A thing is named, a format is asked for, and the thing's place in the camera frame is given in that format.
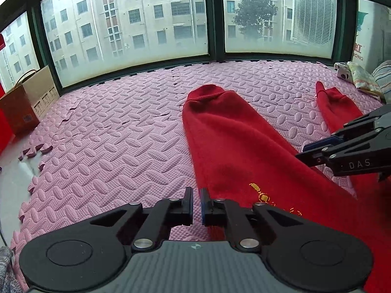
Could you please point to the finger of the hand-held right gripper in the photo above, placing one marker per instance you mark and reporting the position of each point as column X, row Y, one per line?
column 313, row 158
column 317, row 145

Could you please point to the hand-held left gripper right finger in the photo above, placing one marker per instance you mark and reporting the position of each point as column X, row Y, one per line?
column 203, row 204

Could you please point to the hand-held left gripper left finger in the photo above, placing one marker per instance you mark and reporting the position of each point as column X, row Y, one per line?
column 190, row 203

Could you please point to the red knit garment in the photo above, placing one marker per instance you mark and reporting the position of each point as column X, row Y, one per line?
column 232, row 140

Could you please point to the floral patterned cloth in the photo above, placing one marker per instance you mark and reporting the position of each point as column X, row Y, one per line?
column 362, row 77

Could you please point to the striped pillow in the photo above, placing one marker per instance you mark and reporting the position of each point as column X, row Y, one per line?
column 383, row 77

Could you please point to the pink foam floor mat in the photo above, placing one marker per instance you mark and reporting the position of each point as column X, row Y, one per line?
column 122, row 143

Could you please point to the white sign with red letters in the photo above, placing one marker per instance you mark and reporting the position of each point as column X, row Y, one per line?
column 366, row 36

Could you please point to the white louvred air cooler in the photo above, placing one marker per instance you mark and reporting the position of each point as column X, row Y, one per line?
column 313, row 15

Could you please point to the green tree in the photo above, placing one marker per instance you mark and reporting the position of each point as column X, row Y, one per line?
column 255, row 12

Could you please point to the brown cardboard box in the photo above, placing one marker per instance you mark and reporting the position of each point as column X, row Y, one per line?
column 27, row 103

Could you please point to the beige apartment building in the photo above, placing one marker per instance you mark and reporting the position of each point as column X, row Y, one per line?
column 137, row 15

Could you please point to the grey knit cloth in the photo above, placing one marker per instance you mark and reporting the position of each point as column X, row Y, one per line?
column 6, row 268

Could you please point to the red plastic stool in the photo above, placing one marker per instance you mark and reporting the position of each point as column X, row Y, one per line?
column 4, row 128

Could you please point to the dark green window frame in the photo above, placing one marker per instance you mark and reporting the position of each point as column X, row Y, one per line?
column 215, row 21

